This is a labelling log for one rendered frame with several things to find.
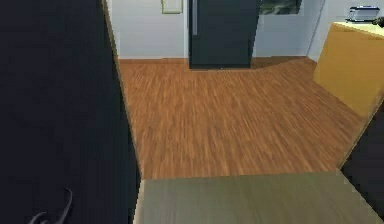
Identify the dark grey fridge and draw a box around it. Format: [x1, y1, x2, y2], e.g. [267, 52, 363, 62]
[187, 0, 261, 70]

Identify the dark green framed picture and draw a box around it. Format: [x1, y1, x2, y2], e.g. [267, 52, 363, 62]
[259, 0, 304, 17]

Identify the yellow kitchen counter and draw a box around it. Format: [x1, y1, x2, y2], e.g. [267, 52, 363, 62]
[312, 21, 384, 119]

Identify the silver toaster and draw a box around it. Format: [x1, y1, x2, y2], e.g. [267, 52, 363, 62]
[345, 5, 381, 23]

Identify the grey fridge handle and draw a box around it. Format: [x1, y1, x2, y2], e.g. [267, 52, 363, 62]
[191, 0, 199, 36]

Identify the grey door handle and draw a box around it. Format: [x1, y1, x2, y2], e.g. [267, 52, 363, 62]
[28, 187, 74, 224]

